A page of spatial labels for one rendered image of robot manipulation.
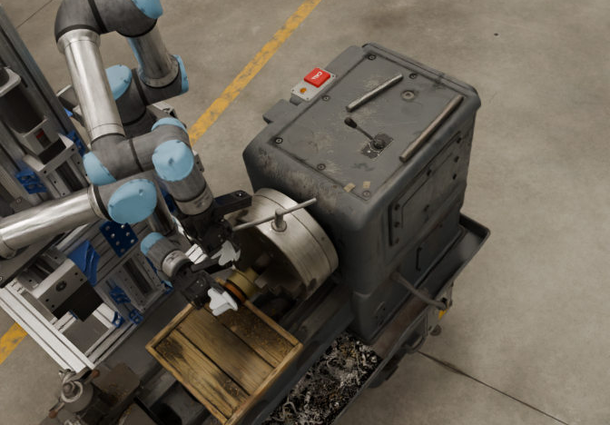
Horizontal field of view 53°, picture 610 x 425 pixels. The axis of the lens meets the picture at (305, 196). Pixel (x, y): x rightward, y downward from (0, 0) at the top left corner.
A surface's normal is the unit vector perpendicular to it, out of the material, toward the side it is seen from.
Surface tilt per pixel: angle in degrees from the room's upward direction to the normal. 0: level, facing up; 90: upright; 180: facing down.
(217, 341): 0
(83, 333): 0
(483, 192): 0
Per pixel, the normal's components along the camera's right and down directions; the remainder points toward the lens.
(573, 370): -0.12, -0.60
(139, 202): 0.37, 0.70
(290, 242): 0.30, -0.24
